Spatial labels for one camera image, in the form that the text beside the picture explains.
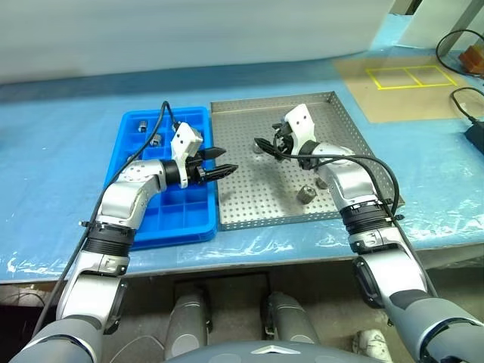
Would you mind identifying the perforated metal tray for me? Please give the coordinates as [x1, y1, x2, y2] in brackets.
[209, 90, 405, 231]

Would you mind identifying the grey left robot leg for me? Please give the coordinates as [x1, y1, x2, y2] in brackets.
[165, 289, 213, 360]

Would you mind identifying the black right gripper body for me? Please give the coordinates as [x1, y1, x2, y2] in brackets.
[272, 126, 299, 160]

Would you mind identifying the black looped cable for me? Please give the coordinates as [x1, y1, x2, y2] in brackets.
[436, 29, 484, 76]

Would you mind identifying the black power adapter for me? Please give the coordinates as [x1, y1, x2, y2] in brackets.
[464, 121, 484, 152]

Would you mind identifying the brown table mat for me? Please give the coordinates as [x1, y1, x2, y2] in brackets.
[332, 56, 468, 124]

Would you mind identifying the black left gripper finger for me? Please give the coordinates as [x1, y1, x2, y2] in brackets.
[203, 163, 240, 183]
[199, 147, 227, 161]

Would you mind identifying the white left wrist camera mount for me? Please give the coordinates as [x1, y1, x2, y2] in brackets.
[169, 122, 204, 189]

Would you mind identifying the black power adapter cable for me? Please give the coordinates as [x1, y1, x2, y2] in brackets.
[449, 86, 482, 125]

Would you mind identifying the grey right robot leg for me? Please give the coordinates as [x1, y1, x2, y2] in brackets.
[262, 290, 322, 345]

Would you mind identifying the yellow tape rectangle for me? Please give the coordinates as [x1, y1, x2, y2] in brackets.
[365, 65, 458, 92]

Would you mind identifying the white board panel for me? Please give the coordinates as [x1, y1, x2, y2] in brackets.
[399, 0, 470, 48]

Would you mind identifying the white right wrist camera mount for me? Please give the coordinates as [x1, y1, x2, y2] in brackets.
[283, 104, 317, 152]

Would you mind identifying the metal nut bottom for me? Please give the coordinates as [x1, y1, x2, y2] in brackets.
[296, 185, 317, 204]

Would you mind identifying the orange brown block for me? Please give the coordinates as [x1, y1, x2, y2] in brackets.
[458, 45, 484, 75]

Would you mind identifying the grey robot torso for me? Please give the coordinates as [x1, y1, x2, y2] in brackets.
[162, 340, 379, 363]

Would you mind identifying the blue plastic table cover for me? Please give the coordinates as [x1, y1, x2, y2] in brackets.
[0, 13, 484, 284]

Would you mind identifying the grey robot leg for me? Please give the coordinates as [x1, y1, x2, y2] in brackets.
[165, 289, 213, 360]
[262, 290, 322, 345]

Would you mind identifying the white sneaker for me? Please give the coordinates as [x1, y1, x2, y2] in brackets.
[353, 328, 394, 363]

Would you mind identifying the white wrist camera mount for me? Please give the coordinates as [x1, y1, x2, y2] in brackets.
[169, 122, 204, 189]
[283, 104, 317, 152]

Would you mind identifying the blue compartment tray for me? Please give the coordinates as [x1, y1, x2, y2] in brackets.
[102, 106, 219, 250]

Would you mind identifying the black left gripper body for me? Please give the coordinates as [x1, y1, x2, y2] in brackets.
[187, 150, 209, 187]

